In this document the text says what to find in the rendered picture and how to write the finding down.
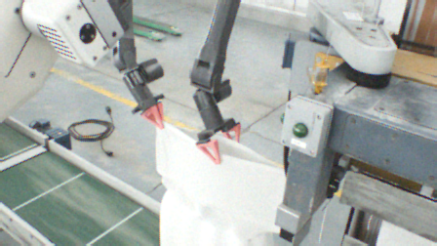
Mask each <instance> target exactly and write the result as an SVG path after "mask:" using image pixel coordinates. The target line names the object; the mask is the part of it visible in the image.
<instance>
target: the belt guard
mask: <svg viewBox="0 0 437 246"><path fill-rule="evenodd" d="M363 7H364V9H363ZM362 10H363V14H362ZM342 11H346V12H354V13H357V14H359V16H360V17H361V14H362V18H363V17H364V16H371V15H372V14H373V6H372V5H369V4H368V3H366V2H364V6H363V2H362V1H359V0H308V4H307V13H306V18H307V19H308V20H309V21H310V23H312V25H314V26H315V28H317V30H318V31H319V32H320V33H321V34H322V35H323V36H324V37H325V38H326V40H327V41H328V42H329V43H330V44H331V45H332V46H333V47H334V48H335V49H336V51H338V53H339V54H340V55H341V56H342V57H343V58H344V59H345V60H346V62H348V63H349V64H350V65H351V66H352V67H353V68H354V69H356V70H358V71H362V72H365V73H367V74H388V73H389V72H391V68H392V65H393V61H394V59H395V54H396V51H397V46H396V45H395V43H394V41H392V38H391V37H390V35H389V34H388V31H387V30H386V29H385V27H384V25H383V23H380V24H376V23H373V22H366V21H362V20H348V19H347V18H346V16H345V15H344V14H343V12H342ZM360 22H361V24H360ZM359 25H360V27H362V29H357V27H359ZM376 26H377V27H376ZM371 29H376V30H377V31H371Z"/></svg>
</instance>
